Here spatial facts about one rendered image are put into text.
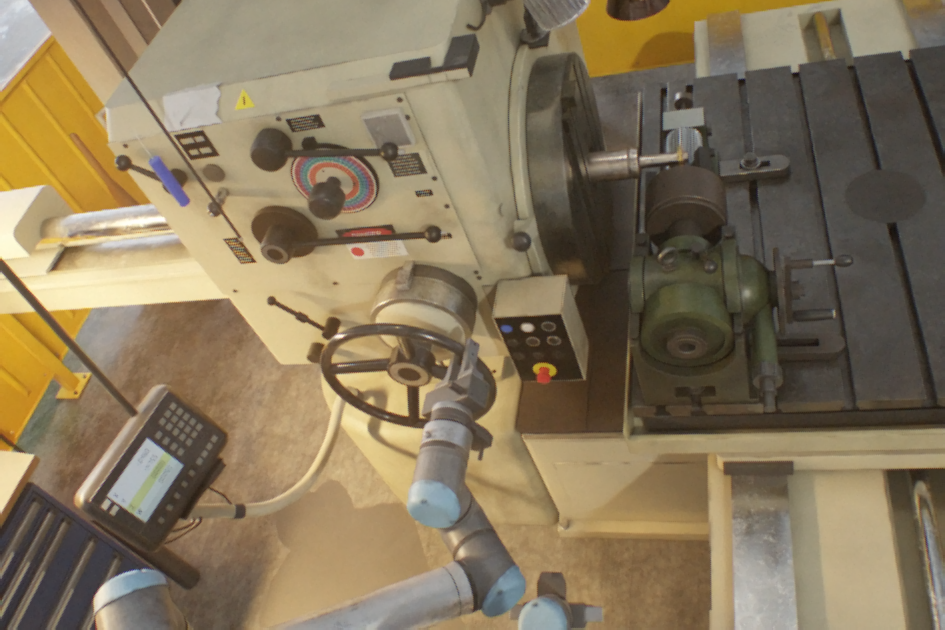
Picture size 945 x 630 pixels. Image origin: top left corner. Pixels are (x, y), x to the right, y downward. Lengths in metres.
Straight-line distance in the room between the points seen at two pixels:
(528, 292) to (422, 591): 0.65
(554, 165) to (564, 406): 0.89
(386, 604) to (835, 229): 1.42
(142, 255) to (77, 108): 2.17
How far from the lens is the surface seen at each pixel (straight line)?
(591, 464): 2.48
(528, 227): 1.65
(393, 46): 1.49
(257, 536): 3.37
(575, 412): 2.38
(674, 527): 2.80
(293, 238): 1.74
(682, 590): 2.77
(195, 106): 1.67
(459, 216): 1.63
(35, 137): 4.48
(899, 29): 3.38
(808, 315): 1.89
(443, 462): 1.43
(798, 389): 1.90
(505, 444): 2.45
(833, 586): 2.02
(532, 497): 2.74
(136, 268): 2.64
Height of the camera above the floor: 2.59
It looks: 43 degrees down
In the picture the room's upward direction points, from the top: 25 degrees counter-clockwise
